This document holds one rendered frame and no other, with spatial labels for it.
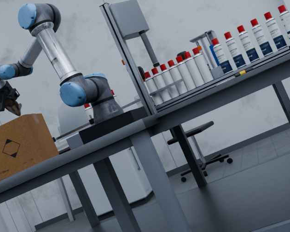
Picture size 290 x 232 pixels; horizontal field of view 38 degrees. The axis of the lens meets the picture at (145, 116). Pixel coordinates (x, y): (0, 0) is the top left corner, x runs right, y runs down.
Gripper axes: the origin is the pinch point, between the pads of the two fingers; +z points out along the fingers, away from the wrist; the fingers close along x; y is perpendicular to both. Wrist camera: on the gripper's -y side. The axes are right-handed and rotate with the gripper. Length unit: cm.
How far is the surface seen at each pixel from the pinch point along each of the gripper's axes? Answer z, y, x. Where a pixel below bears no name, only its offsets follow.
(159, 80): 12, 26, -78
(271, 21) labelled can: -2, 41, -142
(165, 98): 20, 20, -80
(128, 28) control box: -20, 34, -70
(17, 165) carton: 10.7, -28.9, -6.8
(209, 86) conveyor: 18, 21, -106
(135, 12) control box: -23, 45, -72
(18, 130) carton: -2.4, -16.7, -10.2
